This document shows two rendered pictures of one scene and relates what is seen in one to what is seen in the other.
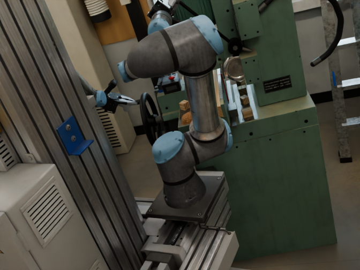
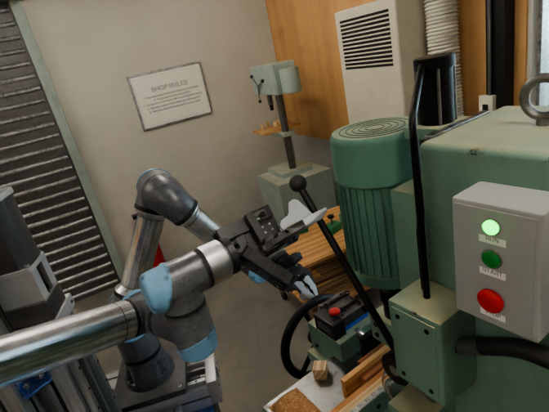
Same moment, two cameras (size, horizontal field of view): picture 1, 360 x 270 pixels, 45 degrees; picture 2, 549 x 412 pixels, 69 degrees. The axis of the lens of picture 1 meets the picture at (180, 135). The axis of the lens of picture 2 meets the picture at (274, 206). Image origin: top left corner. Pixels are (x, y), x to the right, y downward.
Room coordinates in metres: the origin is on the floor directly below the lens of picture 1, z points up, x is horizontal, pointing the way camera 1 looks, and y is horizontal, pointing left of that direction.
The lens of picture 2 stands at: (1.25, -0.64, 1.68)
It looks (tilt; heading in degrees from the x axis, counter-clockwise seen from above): 21 degrees down; 49
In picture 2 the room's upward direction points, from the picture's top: 12 degrees counter-clockwise
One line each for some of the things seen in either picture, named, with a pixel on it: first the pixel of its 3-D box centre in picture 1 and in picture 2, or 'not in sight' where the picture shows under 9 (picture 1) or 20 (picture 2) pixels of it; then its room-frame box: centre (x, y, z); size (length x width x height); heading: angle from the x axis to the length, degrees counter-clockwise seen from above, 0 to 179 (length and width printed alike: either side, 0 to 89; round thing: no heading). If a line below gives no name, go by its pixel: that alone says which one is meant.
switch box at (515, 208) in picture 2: not in sight; (506, 258); (1.70, -0.51, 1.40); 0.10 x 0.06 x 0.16; 79
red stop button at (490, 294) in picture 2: not in sight; (489, 301); (1.66, -0.50, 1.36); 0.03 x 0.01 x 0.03; 79
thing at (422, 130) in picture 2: not in sight; (439, 112); (1.87, -0.36, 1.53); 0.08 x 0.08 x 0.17; 79
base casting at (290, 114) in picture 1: (246, 108); not in sight; (1.87, -0.34, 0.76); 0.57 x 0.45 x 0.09; 79
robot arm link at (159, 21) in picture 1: (159, 29); (176, 283); (1.50, -0.05, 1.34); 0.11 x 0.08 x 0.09; 169
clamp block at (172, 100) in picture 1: (173, 96); (344, 333); (1.93, -0.03, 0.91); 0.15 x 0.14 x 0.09; 169
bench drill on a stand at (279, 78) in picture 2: not in sight; (292, 163); (3.51, 1.63, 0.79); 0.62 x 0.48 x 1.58; 70
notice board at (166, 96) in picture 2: not in sight; (171, 96); (3.13, 2.54, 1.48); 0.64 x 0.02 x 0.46; 161
